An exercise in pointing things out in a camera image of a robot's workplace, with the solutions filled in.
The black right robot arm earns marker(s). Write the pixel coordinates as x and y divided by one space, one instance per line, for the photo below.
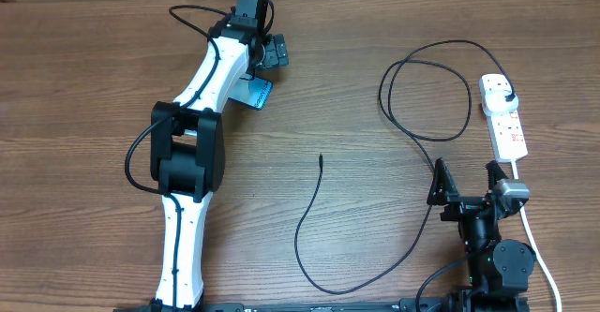
498 268

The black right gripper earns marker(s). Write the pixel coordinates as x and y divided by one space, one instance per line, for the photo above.
442 193

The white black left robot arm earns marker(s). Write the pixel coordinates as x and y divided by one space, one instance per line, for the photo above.
187 157

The white power strip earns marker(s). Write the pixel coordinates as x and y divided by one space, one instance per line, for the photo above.
506 133

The blue Galaxy smartphone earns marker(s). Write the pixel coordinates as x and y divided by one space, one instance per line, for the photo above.
252 93

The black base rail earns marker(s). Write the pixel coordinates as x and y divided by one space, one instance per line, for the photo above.
403 305

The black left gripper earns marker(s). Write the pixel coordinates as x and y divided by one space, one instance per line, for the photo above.
276 50

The white charger adapter plug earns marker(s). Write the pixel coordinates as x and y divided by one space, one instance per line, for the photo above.
498 102

